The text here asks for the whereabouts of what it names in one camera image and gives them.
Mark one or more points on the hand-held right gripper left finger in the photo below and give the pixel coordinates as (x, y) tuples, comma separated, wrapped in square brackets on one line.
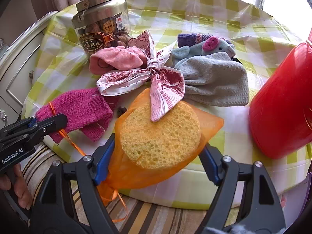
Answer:
[(104, 156)]

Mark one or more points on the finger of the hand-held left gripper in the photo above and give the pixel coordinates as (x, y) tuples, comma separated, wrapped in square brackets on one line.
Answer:
[(24, 124), (54, 124)]

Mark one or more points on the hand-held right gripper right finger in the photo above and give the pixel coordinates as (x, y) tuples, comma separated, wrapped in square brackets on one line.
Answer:
[(209, 160)]

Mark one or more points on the magenta knit glove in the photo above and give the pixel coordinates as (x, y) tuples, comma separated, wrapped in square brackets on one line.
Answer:
[(78, 104), (95, 131)]

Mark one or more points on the orange mesh bag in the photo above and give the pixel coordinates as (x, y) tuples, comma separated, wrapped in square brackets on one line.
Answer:
[(136, 175)]

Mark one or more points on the yellow round sponge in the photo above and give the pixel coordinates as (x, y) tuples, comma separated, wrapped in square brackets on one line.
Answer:
[(158, 139)]

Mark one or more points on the grey cloth pouch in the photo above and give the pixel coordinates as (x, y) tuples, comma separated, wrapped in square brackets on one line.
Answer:
[(214, 82)]

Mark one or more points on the red and white printed scarf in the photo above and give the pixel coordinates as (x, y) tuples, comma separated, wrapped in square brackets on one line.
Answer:
[(168, 82)]

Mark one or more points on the pink cloth with grey patch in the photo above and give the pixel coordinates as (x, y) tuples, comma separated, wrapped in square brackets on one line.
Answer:
[(117, 58)]

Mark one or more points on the person's left hand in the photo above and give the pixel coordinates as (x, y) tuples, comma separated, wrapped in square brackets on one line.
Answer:
[(20, 187)]

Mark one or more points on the small metal cabinet knob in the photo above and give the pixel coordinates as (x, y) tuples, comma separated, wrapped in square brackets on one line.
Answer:
[(2, 114)]

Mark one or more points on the white cabinet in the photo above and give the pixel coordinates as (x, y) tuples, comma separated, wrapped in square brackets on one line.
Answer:
[(22, 78)]

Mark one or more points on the round metal cabinet knob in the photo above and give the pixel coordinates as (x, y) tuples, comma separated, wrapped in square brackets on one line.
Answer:
[(31, 73)]

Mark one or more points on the grey fuzzy cloth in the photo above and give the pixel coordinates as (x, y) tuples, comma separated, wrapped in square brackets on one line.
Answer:
[(234, 230)]

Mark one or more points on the striped seat cushion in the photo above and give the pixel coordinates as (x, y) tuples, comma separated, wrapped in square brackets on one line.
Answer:
[(156, 219)]

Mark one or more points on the red thermos flask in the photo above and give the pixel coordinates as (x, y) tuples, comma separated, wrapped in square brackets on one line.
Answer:
[(280, 102)]

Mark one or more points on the clear jar with metal lid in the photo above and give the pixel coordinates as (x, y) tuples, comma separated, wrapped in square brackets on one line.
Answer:
[(97, 29)]

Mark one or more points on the yellow-green checked plastic tablecloth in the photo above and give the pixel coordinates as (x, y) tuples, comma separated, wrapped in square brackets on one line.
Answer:
[(219, 9)]

